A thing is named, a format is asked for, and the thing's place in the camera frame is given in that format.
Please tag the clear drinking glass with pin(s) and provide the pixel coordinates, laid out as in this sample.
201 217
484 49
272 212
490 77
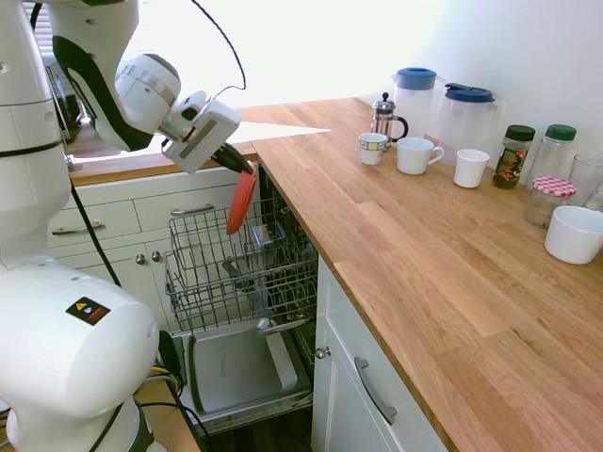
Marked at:
589 181

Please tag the wooden robot mounting board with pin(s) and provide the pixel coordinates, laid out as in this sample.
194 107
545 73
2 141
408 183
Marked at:
165 424

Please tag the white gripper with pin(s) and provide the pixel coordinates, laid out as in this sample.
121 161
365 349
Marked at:
202 139

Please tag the coral red plastic plate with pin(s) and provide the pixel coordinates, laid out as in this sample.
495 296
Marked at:
240 202

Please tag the wide white mug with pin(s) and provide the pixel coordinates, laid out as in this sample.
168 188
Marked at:
414 157

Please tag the grey dishwasher door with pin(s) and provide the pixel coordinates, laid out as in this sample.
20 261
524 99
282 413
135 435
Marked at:
235 367

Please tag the clear pitcher light blue lid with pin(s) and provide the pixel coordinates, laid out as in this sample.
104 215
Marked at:
414 103

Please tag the white drawer front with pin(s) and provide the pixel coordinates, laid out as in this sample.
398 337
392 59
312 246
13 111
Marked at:
400 358

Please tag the clear bottle green lid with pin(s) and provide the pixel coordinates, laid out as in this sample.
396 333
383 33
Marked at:
556 155

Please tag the small patterned paper cup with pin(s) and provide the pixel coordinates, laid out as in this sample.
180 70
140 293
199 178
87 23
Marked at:
372 150

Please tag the clear pitcher dark blue lid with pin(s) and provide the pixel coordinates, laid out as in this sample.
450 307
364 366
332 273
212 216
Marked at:
466 122

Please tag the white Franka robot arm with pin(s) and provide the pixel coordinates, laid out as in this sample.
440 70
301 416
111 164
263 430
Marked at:
56 339

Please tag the plain white cup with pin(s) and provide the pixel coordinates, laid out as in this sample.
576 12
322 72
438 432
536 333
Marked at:
471 169

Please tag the white cabinet door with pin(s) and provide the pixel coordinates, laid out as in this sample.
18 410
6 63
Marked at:
330 409

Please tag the glass jar red checkered lid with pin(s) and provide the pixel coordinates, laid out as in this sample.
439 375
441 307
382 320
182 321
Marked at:
546 202

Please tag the large white ceramic cup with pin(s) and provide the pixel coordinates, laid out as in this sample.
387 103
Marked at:
575 235

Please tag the instant coffee jar black lid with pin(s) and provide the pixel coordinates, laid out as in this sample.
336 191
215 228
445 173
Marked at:
511 162

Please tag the round metal cabinet knob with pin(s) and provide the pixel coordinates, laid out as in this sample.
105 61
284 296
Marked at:
322 352
140 259
155 256

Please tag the glass French press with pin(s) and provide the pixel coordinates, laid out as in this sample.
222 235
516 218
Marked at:
386 120

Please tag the glass jar in rack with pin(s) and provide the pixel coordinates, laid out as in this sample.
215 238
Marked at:
264 234

